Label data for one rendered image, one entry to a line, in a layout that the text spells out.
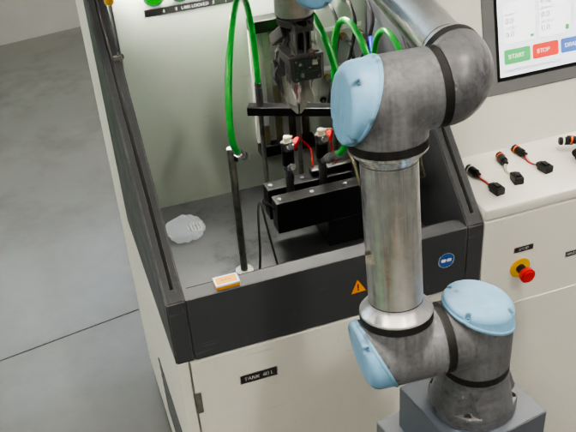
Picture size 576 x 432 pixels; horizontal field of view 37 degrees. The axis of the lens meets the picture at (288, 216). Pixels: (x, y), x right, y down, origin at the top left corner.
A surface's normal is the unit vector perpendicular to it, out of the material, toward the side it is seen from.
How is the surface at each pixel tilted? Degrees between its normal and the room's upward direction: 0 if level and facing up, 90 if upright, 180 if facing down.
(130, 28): 90
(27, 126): 0
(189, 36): 90
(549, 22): 76
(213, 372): 90
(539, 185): 0
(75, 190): 0
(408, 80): 48
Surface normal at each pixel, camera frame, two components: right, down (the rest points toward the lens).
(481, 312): 0.06, -0.85
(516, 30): 0.30, 0.30
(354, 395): 0.32, 0.51
